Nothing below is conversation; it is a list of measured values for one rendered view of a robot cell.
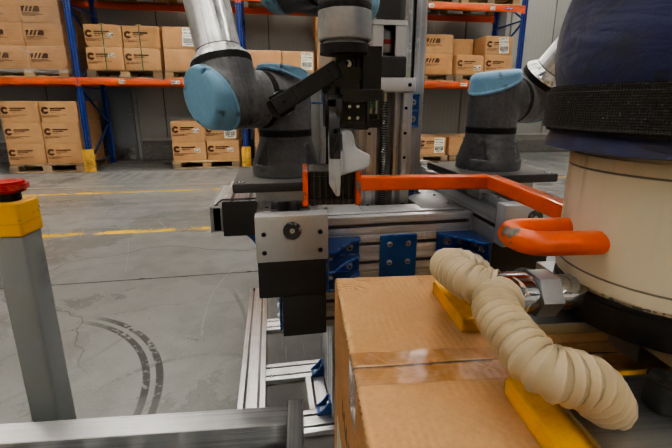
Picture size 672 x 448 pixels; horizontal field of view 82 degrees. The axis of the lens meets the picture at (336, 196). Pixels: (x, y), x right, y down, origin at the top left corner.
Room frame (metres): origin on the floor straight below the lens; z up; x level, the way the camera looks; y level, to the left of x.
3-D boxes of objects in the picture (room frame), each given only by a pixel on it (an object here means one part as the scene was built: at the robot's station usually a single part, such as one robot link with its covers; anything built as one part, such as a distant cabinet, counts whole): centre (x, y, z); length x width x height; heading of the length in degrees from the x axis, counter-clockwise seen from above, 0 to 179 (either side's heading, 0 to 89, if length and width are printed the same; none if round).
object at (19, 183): (0.77, 0.67, 1.02); 0.07 x 0.07 x 0.04
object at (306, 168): (0.58, 0.01, 1.07); 0.09 x 0.08 x 0.05; 5
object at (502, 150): (0.95, -0.38, 1.09); 0.15 x 0.15 x 0.10
